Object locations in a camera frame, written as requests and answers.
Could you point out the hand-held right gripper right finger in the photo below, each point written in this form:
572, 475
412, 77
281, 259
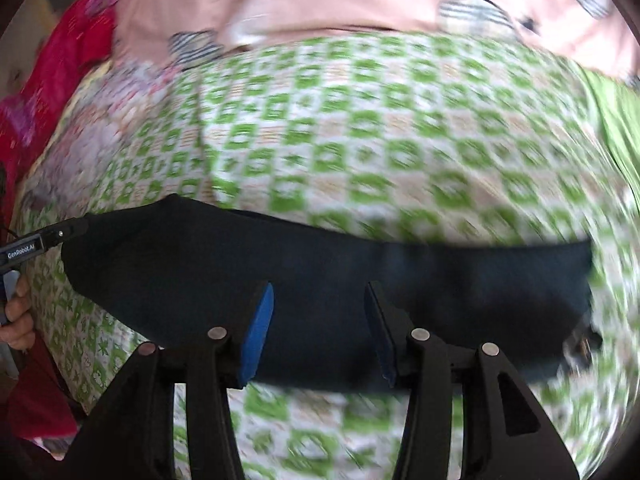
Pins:
379, 335

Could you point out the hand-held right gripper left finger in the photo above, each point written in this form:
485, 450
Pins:
258, 330

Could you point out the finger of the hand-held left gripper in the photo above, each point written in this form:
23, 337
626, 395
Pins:
67, 232

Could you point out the dark navy pants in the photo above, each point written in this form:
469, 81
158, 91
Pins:
320, 290

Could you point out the person's left hand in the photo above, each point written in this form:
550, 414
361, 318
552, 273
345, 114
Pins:
20, 322

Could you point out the pale floral cloth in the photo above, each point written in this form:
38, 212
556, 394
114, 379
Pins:
100, 135

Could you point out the person's red clothing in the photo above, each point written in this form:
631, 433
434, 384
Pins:
42, 400

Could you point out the red cloth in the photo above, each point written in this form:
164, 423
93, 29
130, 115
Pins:
60, 65

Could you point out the green checked bed sheet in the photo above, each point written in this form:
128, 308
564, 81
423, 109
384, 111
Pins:
400, 135

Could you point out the plain green cloth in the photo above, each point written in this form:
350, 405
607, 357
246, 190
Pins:
616, 120

